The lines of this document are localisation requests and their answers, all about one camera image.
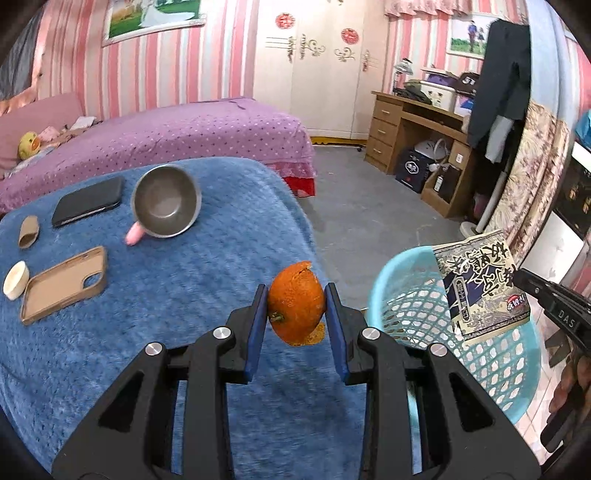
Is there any brown cardboard tube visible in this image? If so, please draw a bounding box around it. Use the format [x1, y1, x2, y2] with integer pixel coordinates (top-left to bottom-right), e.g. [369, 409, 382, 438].
[17, 215, 41, 250]

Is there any person's right hand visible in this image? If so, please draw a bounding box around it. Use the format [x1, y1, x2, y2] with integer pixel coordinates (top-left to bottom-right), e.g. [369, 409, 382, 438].
[549, 355, 585, 416]

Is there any wooden desk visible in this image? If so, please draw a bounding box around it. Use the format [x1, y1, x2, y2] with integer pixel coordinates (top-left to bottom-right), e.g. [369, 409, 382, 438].
[365, 91, 478, 219]

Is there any white framed landscape picture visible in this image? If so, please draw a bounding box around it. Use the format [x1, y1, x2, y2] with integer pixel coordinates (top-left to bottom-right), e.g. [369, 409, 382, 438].
[102, 0, 207, 46]

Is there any black phone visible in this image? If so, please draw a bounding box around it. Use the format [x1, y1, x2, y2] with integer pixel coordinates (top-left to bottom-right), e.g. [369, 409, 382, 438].
[52, 176, 124, 229]

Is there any pink steel-lined mug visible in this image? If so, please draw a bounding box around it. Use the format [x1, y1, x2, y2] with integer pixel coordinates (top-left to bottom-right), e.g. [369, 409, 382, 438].
[124, 165, 202, 246]

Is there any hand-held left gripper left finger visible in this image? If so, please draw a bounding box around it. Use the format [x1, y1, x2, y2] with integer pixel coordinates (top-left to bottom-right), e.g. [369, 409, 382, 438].
[52, 284, 269, 480]

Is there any light blue plastic basket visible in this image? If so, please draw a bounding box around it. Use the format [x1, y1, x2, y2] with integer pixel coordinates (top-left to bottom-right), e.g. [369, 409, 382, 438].
[367, 246, 542, 425]

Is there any pink curtain valance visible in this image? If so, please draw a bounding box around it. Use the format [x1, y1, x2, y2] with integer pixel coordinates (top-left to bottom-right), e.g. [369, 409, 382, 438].
[384, 0, 462, 20]

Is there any round tangerine peel shell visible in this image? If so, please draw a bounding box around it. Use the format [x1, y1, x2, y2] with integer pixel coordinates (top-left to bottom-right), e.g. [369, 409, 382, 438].
[267, 261, 327, 347]

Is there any black printed box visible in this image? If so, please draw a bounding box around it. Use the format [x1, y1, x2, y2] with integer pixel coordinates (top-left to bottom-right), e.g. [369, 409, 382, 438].
[396, 148, 432, 193]

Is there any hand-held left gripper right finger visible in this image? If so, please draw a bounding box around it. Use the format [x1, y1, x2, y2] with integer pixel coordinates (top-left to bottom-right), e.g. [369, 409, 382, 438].
[323, 282, 541, 480]

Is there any black and white snack packet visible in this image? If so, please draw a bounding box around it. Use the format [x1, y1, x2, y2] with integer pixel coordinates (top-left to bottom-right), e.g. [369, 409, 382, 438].
[433, 229, 532, 342]

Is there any small framed photo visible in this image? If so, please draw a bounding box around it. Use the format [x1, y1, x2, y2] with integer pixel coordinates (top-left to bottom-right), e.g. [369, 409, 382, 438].
[445, 13, 504, 58]

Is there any pink padded headboard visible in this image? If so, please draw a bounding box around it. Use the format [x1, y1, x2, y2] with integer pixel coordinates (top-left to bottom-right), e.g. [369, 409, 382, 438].
[0, 92, 86, 174]

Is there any white fan stand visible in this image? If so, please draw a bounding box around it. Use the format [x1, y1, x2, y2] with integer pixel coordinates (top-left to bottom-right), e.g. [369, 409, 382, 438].
[459, 173, 509, 241]

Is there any tan phone case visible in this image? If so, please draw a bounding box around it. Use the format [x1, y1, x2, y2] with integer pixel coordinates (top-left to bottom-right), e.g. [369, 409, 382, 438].
[19, 246, 109, 326]

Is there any purple dotted bed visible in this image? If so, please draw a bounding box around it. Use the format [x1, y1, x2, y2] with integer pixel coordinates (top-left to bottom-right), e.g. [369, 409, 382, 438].
[0, 96, 318, 214]

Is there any pink satin curtain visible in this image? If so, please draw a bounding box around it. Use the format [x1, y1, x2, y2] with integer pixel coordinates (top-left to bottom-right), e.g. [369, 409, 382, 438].
[0, 14, 47, 116]

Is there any cream decorated wardrobe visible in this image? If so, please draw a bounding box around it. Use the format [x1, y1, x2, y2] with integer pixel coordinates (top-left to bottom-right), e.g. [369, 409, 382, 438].
[253, 0, 393, 139]

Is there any yellow duck plush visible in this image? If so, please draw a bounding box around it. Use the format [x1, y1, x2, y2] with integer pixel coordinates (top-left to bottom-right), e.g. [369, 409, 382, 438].
[18, 131, 41, 160]

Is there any white storage box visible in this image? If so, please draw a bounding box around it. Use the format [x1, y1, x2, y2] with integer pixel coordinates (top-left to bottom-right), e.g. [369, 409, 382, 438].
[422, 76, 459, 112]

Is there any floral patterned mattress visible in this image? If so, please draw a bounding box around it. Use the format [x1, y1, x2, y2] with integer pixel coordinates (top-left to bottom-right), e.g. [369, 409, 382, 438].
[480, 99, 573, 264]

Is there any hanging dark coat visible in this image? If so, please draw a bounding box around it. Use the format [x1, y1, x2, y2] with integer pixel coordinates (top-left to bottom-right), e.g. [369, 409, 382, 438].
[467, 18, 532, 163]

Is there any desk lamp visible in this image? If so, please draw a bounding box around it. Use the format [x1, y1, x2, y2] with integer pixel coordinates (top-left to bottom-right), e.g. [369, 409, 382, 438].
[393, 58, 415, 93]

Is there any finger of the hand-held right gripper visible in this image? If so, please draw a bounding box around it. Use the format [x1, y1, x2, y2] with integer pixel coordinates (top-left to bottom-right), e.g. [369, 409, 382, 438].
[512, 268, 555, 305]

